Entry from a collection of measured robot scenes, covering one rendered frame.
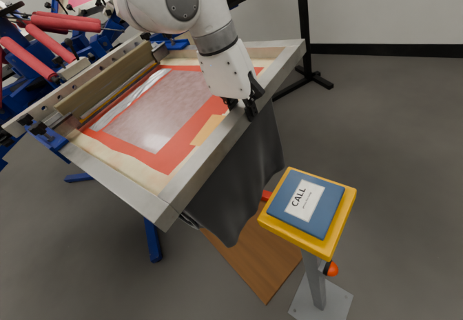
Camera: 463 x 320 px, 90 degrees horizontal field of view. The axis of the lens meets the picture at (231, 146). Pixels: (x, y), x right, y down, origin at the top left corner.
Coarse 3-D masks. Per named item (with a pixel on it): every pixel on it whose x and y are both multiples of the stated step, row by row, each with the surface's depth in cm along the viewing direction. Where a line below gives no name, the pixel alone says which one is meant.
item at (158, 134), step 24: (120, 96) 88; (96, 120) 80; (120, 120) 74; (144, 120) 69; (168, 120) 64; (192, 120) 60; (120, 144) 64; (144, 144) 60; (168, 144) 56; (168, 168) 50
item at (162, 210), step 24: (192, 48) 87; (264, 48) 68; (288, 48) 62; (264, 72) 58; (288, 72) 60; (264, 96) 53; (240, 120) 49; (72, 144) 66; (216, 144) 45; (96, 168) 53; (192, 168) 43; (120, 192) 45; (144, 192) 43; (168, 192) 41; (192, 192) 42; (144, 216) 39; (168, 216) 39
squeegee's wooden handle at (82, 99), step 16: (144, 48) 89; (112, 64) 83; (128, 64) 85; (144, 64) 90; (96, 80) 79; (112, 80) 82; (80, 96) 76; (96, 96) 80; (64, 112) 74; (80, 112) 77
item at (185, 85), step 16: (144, 80) 91; (160, 80) 86; (176, 80) 81; (192, 80) 76; (144, 96) 81; (160, 96) 76; (176, 96) 72; (192, 96) 69; (208, 96) 66; (224, 112) 58
